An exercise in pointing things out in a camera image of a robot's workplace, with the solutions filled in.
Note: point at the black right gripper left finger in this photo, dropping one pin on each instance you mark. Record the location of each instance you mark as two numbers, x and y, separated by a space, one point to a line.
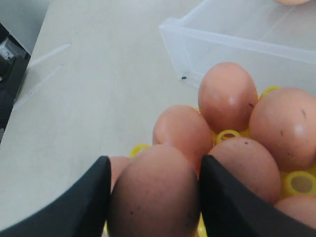
81 211

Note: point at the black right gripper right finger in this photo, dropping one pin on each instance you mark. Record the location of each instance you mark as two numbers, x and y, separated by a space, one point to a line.
229 209

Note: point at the brown egg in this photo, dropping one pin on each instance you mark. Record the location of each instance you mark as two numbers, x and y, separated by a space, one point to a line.
301 207
291 2
183 127
284 122
118 164
227 96
156 195
252 164

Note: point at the yellow plastic egg tray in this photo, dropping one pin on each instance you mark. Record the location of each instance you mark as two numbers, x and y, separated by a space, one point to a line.
297 182

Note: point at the clear plastic bin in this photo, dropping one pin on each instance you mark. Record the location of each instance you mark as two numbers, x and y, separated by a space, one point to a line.
275 43

